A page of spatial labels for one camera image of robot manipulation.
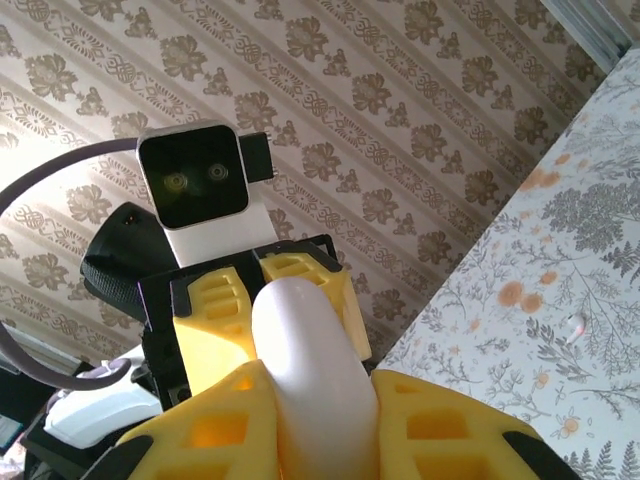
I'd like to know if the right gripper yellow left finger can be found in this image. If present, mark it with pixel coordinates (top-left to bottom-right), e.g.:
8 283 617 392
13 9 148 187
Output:
113 360 282 480

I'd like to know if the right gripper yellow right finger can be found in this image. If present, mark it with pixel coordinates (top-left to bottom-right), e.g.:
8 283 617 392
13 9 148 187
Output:
370 368 574 480

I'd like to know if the white earbud charging case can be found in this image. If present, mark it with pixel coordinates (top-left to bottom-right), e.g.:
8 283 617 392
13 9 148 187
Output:
251 278 380 480

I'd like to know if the white wireless earbud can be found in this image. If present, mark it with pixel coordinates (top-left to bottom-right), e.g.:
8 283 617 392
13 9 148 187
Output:
565 312 587 346

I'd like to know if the floral patterned table cover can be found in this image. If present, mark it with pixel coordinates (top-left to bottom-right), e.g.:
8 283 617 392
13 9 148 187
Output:
372 47 640 480

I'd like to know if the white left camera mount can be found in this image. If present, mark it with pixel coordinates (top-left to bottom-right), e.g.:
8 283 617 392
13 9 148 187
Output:
163 198 277 267

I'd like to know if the aluminium frame post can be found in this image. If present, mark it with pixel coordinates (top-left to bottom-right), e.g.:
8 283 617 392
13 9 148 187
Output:
542 0 640 74

